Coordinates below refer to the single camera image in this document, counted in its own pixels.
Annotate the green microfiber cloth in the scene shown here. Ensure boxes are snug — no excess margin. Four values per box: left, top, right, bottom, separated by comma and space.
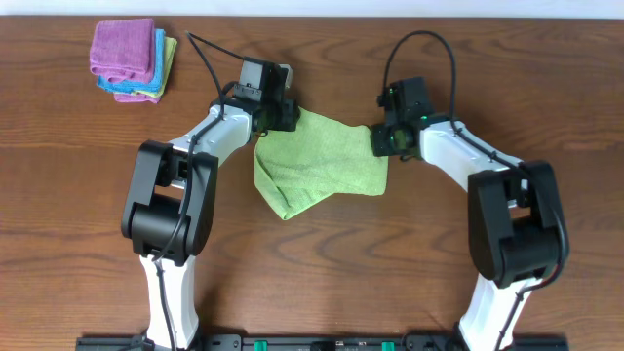
253, 109, 388, 220

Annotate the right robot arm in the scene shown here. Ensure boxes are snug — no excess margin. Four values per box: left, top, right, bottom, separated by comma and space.
371, 77, 568, 350

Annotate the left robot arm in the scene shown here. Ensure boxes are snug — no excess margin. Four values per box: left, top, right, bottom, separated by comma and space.
121, 57, 300, 350

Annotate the folded yellow-green cloth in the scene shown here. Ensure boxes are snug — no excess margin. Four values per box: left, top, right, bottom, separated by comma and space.
133, 37, 177, 98

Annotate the folded blue cloth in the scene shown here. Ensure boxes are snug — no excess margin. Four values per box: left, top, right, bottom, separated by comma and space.
97, 28, 166, 94

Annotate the folded purple cloth at bottom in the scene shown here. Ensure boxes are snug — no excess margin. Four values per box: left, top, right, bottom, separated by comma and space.
113, 94, 161, 103

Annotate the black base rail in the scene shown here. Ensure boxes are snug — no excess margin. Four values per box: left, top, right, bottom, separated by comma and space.
74, 332, 570, 351

